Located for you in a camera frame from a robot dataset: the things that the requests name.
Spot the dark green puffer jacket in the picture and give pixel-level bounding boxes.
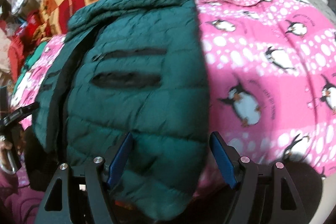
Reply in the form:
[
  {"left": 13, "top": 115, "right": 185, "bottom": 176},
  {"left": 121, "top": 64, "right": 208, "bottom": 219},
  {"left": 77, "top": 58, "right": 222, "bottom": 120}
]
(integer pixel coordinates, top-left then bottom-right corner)
[{"left": 32, "top": 0, "right": 210, "bottom": 221}]

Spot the person's left hand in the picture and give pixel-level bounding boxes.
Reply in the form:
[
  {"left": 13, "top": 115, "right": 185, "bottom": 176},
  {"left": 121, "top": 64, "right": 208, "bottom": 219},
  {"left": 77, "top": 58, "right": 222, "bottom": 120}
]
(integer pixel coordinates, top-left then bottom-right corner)
[{"left": 0, "top": 136, "right": 14, "bottom": 174}]

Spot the teal green cloth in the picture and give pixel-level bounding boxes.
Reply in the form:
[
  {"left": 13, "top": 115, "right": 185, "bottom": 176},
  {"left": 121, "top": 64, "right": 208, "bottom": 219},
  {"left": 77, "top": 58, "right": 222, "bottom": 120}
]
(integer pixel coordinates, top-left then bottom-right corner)
[{"left": 13, "top": 42, "right": 48, "bottom": 94}]

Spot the red clothes pile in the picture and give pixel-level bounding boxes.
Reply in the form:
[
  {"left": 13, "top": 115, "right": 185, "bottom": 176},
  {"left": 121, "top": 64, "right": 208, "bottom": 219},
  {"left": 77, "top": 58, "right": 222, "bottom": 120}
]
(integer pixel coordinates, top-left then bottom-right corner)
[{"left": 7, "top": 10, "right": 52, "bottom": 82}]

